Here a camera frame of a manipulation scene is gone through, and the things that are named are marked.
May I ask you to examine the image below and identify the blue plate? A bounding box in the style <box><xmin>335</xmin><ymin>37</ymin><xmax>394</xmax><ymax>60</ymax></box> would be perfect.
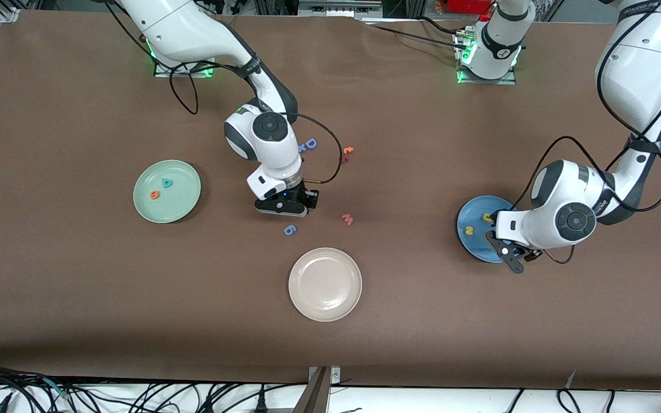
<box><xmin>457</xmin><ymin>196</ymin><xmax>518</xmax><ymax>263</ymax></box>

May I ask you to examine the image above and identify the brown table cover sheet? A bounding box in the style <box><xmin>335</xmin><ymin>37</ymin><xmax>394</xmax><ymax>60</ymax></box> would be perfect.
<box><xmin>0</xmin><ymin>11</ymin><xmax>661</xmax><ymax>392</ymax></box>

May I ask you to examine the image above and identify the beige plate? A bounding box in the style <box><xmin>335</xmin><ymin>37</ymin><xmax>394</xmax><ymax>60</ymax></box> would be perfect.
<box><xmin>288</xmin><ymin>247</ymin><xmax>363</xmax><ymax>322</ymax></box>

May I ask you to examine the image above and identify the light green plate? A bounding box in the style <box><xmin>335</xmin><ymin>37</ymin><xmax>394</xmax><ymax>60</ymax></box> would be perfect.
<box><xmin>133</xmin><ymin>159</ymin><xmax>201</xmax><ymax>224</ymax></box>

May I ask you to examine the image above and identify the grey metal equipment box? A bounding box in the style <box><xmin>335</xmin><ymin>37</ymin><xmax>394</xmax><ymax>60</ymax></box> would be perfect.
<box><xmin>298</xmin><ymin>0</ymin><xmax>386</xmax><ymax>18</ymax></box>

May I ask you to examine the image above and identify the red box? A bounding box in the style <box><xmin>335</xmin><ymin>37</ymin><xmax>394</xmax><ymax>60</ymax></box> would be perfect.
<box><xmin>444</xmin><ymin>0</ymin><xmax>495</xmax><ymax>15</ymax></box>

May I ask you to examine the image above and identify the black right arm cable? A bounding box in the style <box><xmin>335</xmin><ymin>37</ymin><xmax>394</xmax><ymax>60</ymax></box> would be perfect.
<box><xmin>107</xmin><ymin>0</ymin><xmax>344</xmax><ymax>185</ymax></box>

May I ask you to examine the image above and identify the black looped cable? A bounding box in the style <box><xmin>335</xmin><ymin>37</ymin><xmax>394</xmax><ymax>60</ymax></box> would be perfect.
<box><xmin>557</xmin><ymin>388</ymin><xmax>582</xmax><ymax>413</ymax></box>

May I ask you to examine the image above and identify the aluminium arm base plate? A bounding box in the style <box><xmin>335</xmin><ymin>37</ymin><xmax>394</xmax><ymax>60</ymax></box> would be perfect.
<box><xmin>154</xmin><ymin>54</ymin><xmax>217</xmax><ymax>79</ymax></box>
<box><xmin>454</xmin><ymin>32</ymin><xmax>518</xmax><ymax>85</ymax></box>

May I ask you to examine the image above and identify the small metal corner bracket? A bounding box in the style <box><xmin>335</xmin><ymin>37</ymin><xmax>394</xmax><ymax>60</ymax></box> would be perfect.
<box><xmin>308</xmin><ymin>366</ymin><xmax>341</xmax><ymax>385</ymax></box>

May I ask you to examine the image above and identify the black cable on cover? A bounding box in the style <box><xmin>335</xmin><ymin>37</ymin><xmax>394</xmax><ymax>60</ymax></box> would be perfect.
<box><xmin>362</xmin><ymin>16</ymin><xmax>472</xmax><ymax>51</ymax></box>

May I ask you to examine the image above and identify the aluminium camera post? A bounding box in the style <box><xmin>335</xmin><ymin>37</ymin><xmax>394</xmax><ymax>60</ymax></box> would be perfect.
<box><xmin>293</xmin><ymin>367</ymin><xmax>331</xmax><ymax>413</ymax></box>

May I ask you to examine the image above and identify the teal tipped cable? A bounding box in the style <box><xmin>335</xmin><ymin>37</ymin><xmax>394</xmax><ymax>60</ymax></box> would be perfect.
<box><xmin>41</xmin><ymin>376</ymin><xmax>73</xmax><ymax>400</ymax></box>

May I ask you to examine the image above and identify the black cable tangle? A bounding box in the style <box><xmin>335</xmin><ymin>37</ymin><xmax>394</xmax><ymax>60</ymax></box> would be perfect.
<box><xmin>0</xmin><ymin>359</ymin><xmax>308</xmax><ymax>413</ymax></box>

